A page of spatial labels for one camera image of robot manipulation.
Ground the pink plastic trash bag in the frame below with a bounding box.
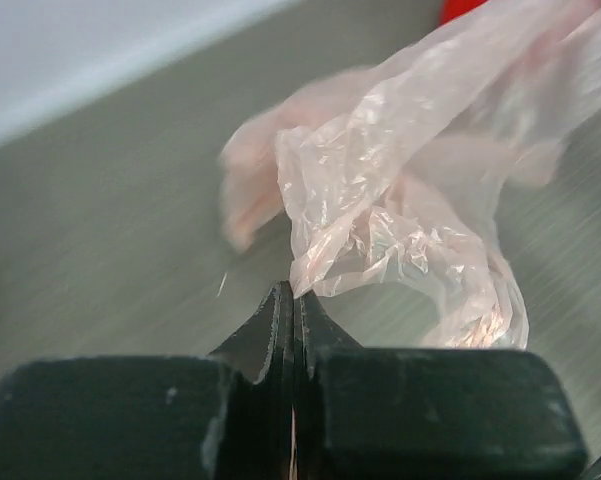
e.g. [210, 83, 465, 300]
[221, 1, 601, 349]

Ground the red mesh trash bin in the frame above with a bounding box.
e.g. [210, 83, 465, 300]
[439, 0, 486, 25]

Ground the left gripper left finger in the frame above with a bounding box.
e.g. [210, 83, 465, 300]
[0, 282, 294, 479]

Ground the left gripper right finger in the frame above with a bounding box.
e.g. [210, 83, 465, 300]
[294, 294, 588, 479]

